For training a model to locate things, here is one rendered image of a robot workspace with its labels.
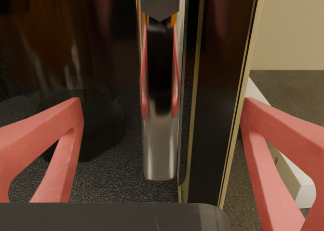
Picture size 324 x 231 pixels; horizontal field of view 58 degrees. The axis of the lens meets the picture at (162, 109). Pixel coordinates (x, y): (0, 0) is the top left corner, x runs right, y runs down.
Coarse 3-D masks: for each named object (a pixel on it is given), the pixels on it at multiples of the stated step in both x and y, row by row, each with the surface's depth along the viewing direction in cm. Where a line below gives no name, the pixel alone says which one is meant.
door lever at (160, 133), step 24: (144, 0) 8; (168, 0) 8; (144, 24) 9; (168, 24) 9; (144, 48) 10; (168, 48) 9; (144, 72) 10; (168, 72) 10; (144, 96) 11; (168, 96) 11; (144, 120) 11; (168, 120) 11; (144, 144) 12; (168, 144) 12; (144, 168) 13; (168, 168) 13
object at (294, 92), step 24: (264, 72) 60; (288, 72) 61; (312, 72) 61; (264, 96) 53; (288, 96) 53; (312, 96) 53; (312, 120) 47; (240, 144) 42; (240, 168) 38; (240, 192) 35; (240, 216) 32
